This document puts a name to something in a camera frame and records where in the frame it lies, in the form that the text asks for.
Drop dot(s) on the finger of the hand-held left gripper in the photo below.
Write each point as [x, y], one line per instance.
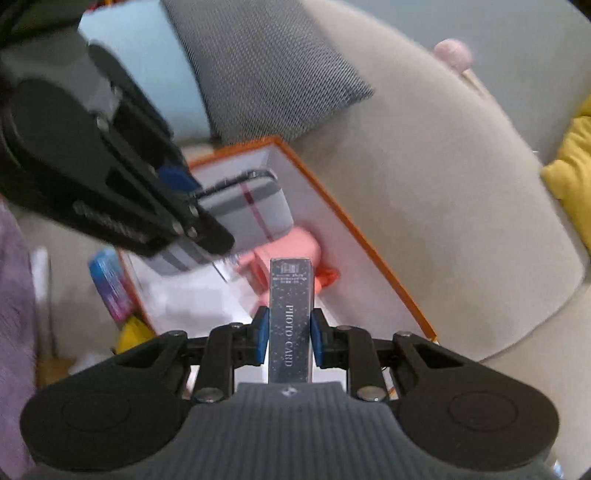
[175, 177]
[152, 217]

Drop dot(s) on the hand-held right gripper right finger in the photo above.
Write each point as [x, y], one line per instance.
[317, 334]

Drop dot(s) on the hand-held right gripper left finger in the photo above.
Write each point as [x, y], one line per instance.
[261, 334]

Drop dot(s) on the dark speckled slim box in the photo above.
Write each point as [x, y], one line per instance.
[291, 323]

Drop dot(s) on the plaid case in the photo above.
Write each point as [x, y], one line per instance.
[258, 207]

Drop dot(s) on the large pink bottle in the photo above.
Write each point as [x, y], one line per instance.
[300, 240]

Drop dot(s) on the orange cardboard box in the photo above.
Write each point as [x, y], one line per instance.
[323, 217]

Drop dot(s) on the yellow small object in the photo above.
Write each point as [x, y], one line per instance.
[131, 334]

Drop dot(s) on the blue printed packet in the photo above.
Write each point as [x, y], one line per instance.
[108, 284]

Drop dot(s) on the light blue pillow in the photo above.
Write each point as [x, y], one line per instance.
[152, 69]

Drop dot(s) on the houndstooth pillow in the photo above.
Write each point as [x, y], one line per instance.
[268, 69]

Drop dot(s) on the purple fluffy blanket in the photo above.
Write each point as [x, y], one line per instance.
[16, 323]

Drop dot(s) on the small brown cardboard box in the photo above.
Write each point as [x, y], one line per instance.
[53, 369]

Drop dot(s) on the beige sofa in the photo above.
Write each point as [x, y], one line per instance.
[438, 184]

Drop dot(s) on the yellow pillow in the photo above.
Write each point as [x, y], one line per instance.
[572, 175]

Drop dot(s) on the pink ball stick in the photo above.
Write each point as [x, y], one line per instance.
[452, 53]

